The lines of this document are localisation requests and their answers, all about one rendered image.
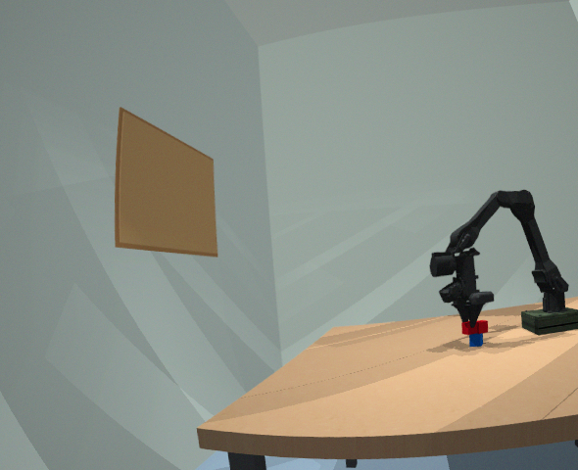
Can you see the blue cube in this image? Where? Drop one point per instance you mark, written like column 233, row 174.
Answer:
column 476, row 340

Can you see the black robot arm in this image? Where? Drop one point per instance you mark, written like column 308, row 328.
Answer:
column 546, row 275

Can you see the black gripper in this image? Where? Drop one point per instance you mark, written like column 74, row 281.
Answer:
column 471, row 310

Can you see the red cube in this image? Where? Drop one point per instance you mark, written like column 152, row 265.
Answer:
column 482, row 326
column 467, row 330

